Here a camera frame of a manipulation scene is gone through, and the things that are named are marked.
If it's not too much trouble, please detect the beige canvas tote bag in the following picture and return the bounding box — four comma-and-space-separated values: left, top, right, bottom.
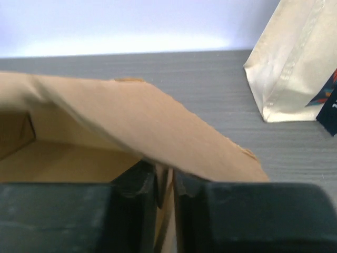
244, 0, 336, 135

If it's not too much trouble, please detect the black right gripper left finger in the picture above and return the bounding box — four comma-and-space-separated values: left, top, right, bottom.
1, 161, 157, 252

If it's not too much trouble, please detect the spare cardboard sheet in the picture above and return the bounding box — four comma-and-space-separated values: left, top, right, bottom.
1, 72, 268, 252

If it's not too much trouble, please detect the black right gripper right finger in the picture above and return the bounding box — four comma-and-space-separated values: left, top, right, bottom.
174, 172, 336, 252

